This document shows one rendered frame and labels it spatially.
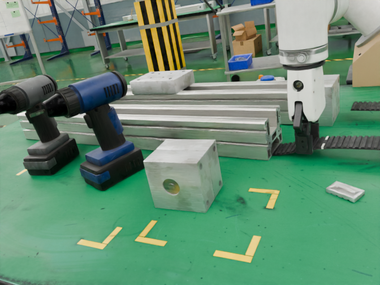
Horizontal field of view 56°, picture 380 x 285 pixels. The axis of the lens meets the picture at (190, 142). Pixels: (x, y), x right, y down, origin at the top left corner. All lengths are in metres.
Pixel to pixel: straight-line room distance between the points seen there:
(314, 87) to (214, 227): 0.30
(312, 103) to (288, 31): 0.13
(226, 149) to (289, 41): 0.26
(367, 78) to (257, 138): 0.51
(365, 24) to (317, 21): 0.60
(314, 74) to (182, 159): 0.27
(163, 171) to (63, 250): 0.20
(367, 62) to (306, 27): 0.52
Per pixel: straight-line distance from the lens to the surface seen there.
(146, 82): 1.05
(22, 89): 0.87
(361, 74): 1.15
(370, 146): 0.71
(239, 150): 0.75
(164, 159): 0.59
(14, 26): 6.22
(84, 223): 0.67
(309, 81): 0.66
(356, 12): 1.24
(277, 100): 0.90
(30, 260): 0.64
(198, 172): 0.56
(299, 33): 0.65
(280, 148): 0.78
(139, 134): 0.88
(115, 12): 10.43
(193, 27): 9.28
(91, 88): 0.71
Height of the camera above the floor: 1.12
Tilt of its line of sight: 23 degrees down
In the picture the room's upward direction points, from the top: 11 degrees counter-clockwise
